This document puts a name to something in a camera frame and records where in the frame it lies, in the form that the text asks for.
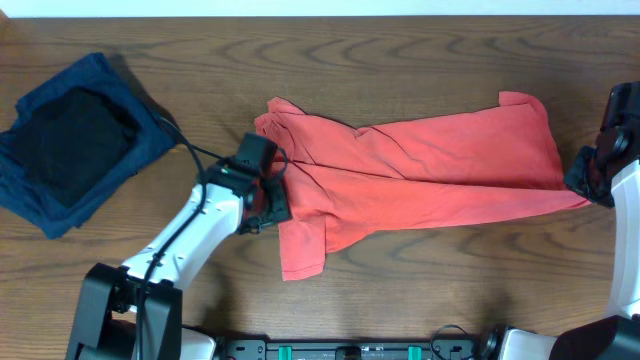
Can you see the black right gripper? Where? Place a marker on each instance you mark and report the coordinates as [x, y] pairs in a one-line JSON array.
[[576, 179]]

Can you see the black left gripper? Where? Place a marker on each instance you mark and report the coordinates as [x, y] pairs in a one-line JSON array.
[[276, 201]]

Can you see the red t-shirt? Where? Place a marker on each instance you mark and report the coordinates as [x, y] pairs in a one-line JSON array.
[[345, 183]]

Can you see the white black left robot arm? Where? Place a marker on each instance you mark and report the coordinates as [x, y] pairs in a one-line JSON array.
[[134, 311]]

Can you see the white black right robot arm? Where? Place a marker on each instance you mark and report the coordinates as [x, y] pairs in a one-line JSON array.
[[606, 174]]

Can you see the folded black garment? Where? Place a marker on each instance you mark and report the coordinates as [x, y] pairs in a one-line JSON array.
[[70, 143]]

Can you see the folded navy blue garment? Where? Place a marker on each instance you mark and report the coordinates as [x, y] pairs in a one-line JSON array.
[[29, 200]]

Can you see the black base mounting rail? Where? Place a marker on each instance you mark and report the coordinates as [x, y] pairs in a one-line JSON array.
[[450, 342]]

